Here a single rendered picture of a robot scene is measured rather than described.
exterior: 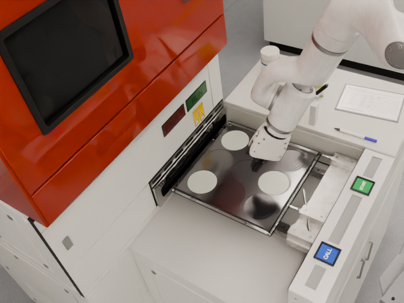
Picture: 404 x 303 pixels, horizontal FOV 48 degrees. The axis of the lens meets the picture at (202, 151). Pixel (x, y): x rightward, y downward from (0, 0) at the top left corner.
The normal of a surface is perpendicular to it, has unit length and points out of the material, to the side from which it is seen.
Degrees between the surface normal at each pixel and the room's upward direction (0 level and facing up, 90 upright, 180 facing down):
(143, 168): 90
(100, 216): 90
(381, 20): 64
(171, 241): 0
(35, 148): 90
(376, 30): 73
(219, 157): 0
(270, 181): 1
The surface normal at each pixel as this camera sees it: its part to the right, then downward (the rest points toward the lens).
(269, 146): 0.04, 0.72
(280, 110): -0.47, 0.52
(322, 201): -0.13, -0.68
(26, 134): 0.83, 0.33
